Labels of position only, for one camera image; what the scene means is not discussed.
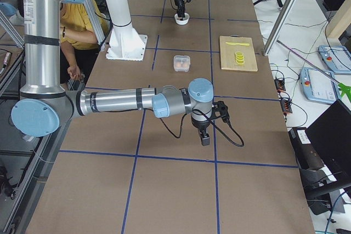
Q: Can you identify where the black computer case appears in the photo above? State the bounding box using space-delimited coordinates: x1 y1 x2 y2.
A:
288 127 324 170

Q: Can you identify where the person in yellow shirt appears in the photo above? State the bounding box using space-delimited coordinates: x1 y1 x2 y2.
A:
60 3 99 90

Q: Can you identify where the wooden cutting board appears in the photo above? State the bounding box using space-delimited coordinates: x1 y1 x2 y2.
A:
219 36 258 72

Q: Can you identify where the yellow plastic knife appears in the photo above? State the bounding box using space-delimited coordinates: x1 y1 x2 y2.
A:
225 42 250 47

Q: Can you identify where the clear plastic egg box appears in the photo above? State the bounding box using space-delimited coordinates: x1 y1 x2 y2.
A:
173 55 191 72

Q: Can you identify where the teach pendant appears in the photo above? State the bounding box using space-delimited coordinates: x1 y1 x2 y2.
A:
318 45 350 75
300 67 341 105

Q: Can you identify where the aluminium frame post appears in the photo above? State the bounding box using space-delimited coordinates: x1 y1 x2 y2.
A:
263 0 296 56

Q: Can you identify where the black monitor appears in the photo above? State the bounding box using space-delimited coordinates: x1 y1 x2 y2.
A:
305 99 351 177

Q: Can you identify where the white bowl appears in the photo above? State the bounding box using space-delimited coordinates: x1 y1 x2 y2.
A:
174 13 190 25

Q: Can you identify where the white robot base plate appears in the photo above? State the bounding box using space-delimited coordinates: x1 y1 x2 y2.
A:
106 28 148 61

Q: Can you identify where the far teach pendant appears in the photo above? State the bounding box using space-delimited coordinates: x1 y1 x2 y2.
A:
318 45 350 75

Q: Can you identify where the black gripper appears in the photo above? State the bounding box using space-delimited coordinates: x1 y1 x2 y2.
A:
191 109 212 146
174 0 185 18

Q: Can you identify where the near teach pendant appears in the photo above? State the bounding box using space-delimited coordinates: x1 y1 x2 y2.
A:
300 67 341 105

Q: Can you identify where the lower brown egg in box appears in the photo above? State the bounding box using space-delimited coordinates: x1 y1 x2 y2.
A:
175 62 182 69

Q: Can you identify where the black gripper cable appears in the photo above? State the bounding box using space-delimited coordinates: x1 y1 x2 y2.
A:
158 107 245 147

